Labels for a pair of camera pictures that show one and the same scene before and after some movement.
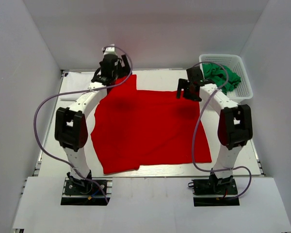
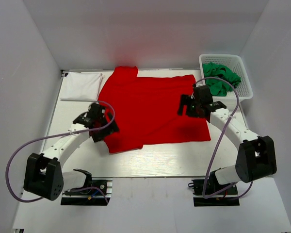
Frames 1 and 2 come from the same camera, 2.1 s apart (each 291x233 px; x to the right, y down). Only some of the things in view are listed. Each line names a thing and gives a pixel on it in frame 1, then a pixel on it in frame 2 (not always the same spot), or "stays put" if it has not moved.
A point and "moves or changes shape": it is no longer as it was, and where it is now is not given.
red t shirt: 132,127 moves or changes shape
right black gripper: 183,84 to 186,100
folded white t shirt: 75,81 stays put
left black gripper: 125,70 to 111,128
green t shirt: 217,74 stays put
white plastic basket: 243,91 stays put
